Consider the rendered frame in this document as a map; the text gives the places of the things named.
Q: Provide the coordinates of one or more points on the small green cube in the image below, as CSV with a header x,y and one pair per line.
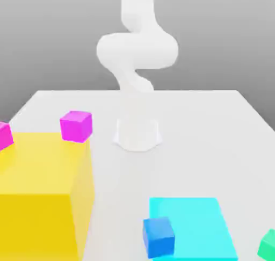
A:
x,y
268,246

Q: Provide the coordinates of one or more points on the large yellow box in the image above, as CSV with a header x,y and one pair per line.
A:
x,y
38,200

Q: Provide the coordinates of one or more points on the small blue cube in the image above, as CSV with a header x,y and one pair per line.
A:
x,y
158,237

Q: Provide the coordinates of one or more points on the small magenta cube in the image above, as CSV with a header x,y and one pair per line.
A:
x,y
4,135
76,126

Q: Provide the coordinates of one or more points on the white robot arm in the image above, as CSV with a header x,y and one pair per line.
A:
x,y
137,50

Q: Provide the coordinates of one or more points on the large cyan box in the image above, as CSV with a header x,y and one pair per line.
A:
x,y
197,226

